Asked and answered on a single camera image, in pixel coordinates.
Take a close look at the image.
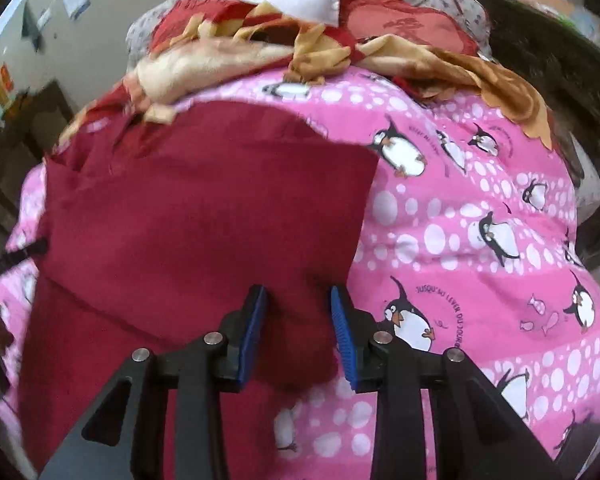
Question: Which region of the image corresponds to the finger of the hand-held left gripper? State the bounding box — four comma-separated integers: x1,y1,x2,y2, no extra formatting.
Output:
0,238,49,281

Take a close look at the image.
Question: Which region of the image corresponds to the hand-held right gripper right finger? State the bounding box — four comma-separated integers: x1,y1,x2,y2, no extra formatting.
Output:
329,285,565,480

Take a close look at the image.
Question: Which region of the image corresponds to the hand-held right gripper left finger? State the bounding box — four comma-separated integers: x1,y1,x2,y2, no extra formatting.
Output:
39,285,269,480

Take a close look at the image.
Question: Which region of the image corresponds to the dark red cloth garment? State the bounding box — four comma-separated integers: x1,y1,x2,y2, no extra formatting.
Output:
18,99,379,480

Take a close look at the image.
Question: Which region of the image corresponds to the dark wooden cabinet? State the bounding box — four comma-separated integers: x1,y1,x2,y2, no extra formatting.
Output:
0,79,78,411

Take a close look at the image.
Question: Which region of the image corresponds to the pink penguin print blanket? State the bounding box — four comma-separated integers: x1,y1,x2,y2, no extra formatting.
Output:
0,64,600,480

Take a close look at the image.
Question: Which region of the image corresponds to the red and yellow fleece blanket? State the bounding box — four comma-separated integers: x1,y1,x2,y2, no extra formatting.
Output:
55,0,553,153

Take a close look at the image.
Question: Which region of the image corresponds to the white cloth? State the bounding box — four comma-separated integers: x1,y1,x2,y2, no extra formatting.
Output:
242,0,342,27

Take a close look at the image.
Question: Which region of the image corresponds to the dark wooden furniture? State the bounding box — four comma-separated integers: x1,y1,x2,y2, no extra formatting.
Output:
472,0,600,261

